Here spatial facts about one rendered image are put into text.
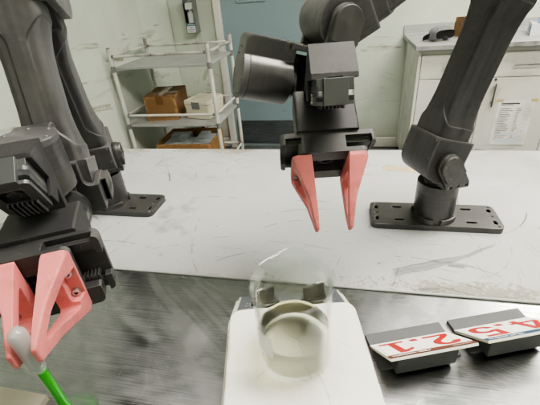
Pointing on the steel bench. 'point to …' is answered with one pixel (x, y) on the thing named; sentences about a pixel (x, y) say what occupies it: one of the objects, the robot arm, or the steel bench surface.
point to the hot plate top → (245, 334)
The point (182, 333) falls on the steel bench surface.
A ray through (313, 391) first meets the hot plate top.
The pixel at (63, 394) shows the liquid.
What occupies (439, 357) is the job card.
